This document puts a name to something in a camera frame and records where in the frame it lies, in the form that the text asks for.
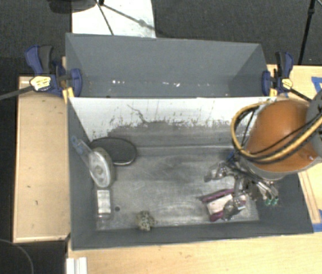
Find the black oval case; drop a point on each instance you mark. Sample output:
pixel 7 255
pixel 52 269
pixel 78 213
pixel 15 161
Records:
pixel 118 150

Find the purple and white tool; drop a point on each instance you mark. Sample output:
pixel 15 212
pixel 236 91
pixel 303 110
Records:
pixel 216 207

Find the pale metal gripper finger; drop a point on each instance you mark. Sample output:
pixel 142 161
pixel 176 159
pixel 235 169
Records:
pixel 229 211
pixel 239 203

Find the speckled beige stone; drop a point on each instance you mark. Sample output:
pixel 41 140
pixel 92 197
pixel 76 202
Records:
pixel 145 221

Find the grey metal bin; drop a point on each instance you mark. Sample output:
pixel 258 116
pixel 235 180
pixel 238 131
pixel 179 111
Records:
pixel 164 181

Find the pale wood board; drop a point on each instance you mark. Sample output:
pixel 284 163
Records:
pixel 41 167

